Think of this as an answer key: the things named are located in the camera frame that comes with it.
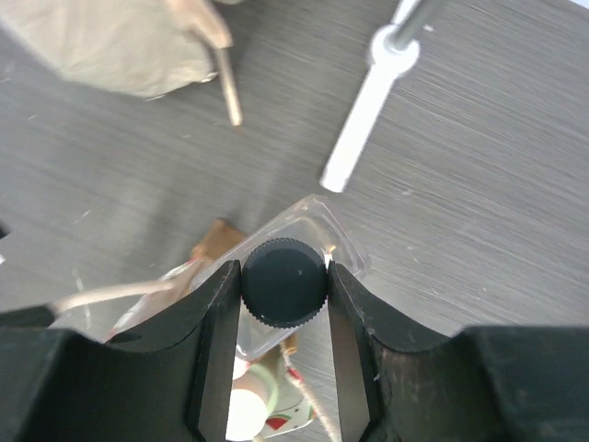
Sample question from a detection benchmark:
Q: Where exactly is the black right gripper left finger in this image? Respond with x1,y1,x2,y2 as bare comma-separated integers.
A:
1,261,240,441

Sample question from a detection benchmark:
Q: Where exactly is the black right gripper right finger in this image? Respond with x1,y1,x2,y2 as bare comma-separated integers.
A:
328,263,588,441

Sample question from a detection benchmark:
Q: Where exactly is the cream lid green jar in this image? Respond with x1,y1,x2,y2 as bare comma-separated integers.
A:
225,363,278,441

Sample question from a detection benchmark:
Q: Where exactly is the dark cap clear bottle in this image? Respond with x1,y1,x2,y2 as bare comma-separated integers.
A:
191,194,371,361

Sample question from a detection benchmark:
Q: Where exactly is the beige cloth garment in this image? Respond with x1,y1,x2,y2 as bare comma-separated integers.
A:
1,1,243,126

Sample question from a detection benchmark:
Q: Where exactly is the white metal clothes rack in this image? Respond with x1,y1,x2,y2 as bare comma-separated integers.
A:
319,0,443,193

